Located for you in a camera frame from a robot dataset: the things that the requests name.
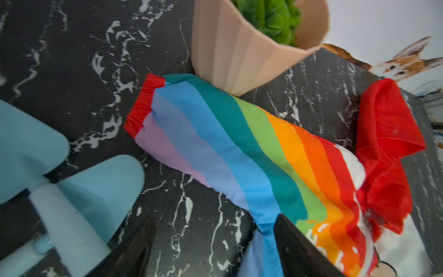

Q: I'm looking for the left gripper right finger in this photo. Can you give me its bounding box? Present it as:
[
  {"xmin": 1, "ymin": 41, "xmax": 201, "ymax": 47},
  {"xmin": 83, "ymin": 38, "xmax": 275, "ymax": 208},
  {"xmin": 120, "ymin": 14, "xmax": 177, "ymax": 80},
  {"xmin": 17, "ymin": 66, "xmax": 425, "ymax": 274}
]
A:
[{"xmin": 273, "ymin": 214, "xmax": 344, "ymax": 277}]

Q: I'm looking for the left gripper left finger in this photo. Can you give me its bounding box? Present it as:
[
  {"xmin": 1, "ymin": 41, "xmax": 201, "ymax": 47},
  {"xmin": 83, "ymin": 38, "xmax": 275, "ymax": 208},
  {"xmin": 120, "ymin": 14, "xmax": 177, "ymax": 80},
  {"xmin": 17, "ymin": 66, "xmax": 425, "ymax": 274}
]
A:
[{"xmin": 87, "ymin": 217, "xmax": 156, "ymax": 277}]

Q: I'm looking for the rainbow hooded kids jacket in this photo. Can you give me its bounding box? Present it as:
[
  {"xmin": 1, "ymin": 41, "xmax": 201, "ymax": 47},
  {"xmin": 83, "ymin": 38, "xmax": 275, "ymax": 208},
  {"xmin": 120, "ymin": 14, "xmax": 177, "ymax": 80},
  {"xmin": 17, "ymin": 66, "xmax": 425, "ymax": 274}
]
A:
[{"xmin": 125, "ymin": 74, "xmax": 431, "ymax": 277}]

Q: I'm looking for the green succulent plant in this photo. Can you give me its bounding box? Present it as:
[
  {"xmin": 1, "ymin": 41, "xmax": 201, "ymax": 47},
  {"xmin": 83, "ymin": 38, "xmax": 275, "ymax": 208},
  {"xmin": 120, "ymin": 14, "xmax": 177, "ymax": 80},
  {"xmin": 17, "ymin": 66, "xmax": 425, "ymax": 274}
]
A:
[{"xmin": 233, "ymin": 0, "xmax": 302, "ymax": 47}]

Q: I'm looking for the light blue silicone scraper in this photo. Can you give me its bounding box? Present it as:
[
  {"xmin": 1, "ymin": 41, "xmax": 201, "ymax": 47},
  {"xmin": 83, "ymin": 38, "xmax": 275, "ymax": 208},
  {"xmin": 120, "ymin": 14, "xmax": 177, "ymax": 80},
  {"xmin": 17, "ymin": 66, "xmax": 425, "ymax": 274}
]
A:
[{"xmin": 30, "ymin": 155, "xmax": 145, "ymax": 277}]

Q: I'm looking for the beige plant pot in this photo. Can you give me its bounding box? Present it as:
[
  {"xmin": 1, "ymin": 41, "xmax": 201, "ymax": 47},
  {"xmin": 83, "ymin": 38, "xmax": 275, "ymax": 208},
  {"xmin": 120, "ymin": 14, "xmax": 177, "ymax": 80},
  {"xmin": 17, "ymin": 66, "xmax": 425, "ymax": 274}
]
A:
[{"xmin": 191, "ymin": 0, "xmax": 329, "ymax": 96}]

